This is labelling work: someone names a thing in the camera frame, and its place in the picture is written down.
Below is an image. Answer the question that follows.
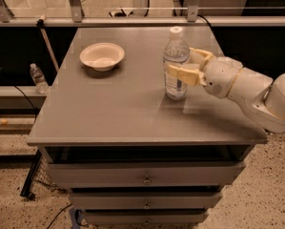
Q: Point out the black floor cable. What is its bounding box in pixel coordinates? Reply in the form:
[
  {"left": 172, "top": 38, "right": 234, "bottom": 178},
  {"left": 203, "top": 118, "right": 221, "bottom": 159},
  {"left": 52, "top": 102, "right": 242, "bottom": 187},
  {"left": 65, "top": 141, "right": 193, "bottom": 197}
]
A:
[{"left": 46, "top": 203, "right": 73, "bottom": 229}]

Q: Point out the bottom grey drawer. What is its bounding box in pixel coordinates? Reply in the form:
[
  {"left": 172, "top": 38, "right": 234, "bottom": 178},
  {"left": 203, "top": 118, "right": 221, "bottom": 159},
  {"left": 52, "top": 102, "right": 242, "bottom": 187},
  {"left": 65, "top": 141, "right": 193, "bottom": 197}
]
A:
[{"left": 84, "top": 210, "right": 208, "bottom": 225}]

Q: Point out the grey drawer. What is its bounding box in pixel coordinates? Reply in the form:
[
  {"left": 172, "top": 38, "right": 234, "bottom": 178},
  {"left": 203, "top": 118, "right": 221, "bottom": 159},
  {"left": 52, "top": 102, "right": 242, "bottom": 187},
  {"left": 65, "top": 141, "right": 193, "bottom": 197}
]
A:
[
  {"left": 70, "top": 192, "right": 222, "bottom": 210},
  {"left": 49, "top": 161, "right": 245, "bottom": 188},
  {"left": 84, "top": 210, "right": 208, "bottom": 225}
]

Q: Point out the metal railing frame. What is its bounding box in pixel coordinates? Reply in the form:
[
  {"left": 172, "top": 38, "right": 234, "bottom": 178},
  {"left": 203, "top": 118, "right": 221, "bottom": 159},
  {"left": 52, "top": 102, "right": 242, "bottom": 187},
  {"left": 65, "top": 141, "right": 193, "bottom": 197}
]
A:
[{"left": 0, "top": 0, "right": 285, "bottom": 27}]

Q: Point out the blue label plastic bottle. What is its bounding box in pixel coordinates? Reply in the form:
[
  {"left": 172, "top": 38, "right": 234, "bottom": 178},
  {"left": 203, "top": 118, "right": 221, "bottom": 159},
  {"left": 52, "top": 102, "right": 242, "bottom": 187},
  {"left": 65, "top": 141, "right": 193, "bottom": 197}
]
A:
[{"left": 163, "top": 26, "right": 190, "bottom": 100}]

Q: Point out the small clear water bottle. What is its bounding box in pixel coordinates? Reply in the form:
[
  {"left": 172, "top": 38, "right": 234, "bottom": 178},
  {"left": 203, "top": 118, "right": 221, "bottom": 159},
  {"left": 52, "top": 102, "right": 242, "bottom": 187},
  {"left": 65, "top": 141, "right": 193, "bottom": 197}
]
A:
[{"left": 30, "top": 63, "right": 49, "bottom": 94}]

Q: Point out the white bowl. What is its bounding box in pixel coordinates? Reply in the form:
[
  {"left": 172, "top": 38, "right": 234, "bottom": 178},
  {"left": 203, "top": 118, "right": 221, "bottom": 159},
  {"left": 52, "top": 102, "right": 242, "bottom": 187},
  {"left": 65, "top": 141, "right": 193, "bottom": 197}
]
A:
[{"left": 79, "top": 43, "right": 125, "bottom": 72}]

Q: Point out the wooden stick with black clamp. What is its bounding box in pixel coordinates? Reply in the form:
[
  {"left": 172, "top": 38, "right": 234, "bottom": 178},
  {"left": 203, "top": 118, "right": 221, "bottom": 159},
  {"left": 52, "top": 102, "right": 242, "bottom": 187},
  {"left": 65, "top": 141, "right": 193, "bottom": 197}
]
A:
[{"left": 36, "top": 14, "right": 59, "bottom": 72}]

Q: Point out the top grey drawer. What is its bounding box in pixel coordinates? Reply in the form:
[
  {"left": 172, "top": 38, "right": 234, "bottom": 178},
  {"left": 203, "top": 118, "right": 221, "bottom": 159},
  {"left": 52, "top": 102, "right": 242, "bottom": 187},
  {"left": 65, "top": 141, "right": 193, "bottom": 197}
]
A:
[{"left": 49, "top": 161, "right": 245, "bottom": 188}]

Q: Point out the middle grey drawer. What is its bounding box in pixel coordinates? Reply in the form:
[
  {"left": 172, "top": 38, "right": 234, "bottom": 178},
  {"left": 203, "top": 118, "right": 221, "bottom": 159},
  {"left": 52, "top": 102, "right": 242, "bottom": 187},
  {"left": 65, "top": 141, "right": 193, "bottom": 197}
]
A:
[{"left": 70, "top": 192, "right": 222, "bottom": 210}]

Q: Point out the grey drawer cabinet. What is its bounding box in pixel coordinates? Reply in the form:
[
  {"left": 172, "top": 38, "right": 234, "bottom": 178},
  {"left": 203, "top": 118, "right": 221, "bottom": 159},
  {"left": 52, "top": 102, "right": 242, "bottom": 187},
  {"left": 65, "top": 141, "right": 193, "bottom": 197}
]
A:
[{"left": 28, "top": 27, "right": 267, "bottom": 214}]

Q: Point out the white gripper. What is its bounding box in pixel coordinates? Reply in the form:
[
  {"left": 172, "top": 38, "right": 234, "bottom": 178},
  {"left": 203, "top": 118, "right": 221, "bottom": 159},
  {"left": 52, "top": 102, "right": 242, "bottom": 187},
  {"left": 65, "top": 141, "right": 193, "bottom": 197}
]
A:
[{"left": 166, "top": 48, "right": 243, "bottom": 98}]

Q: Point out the black metal stand leg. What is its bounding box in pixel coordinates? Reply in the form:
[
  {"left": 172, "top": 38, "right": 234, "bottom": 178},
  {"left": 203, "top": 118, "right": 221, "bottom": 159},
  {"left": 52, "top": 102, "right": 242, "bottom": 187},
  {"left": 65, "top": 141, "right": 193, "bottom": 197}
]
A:
[{"left": 20, "top": 151, "right": 42, "bottom": 200}]

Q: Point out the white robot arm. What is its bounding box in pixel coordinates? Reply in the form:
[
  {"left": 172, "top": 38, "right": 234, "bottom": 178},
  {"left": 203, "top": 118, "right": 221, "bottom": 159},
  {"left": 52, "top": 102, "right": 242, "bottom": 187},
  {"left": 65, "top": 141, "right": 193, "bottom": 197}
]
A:
[{"left": 166, "top": 48, "right": 285, "bottom": 133}]

